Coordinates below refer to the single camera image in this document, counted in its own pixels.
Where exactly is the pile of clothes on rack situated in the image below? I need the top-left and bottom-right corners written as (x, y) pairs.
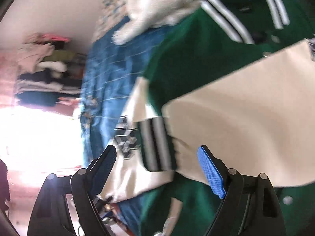
top-left (16, 32), bottom-right (87, 107)

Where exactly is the green white varsity jacket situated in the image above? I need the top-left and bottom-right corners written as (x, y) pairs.
top-left (101, 0), bottom-right (314, 235)

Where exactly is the white fluffy pillow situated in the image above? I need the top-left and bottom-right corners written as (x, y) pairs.
top-left (112, 0), bottom-right (201, 45)

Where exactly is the plaid checkered blanket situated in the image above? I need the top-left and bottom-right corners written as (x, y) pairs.
top-left (92, 0), bottom-right (127, 43)

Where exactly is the blue striped bed sheet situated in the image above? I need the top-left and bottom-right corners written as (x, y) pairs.
top-left (78, 0), bottom-right (296, 236)

